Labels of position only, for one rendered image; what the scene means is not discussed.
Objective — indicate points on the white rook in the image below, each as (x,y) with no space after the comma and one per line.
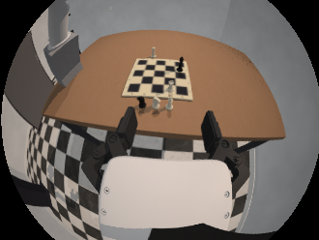
(170,88)

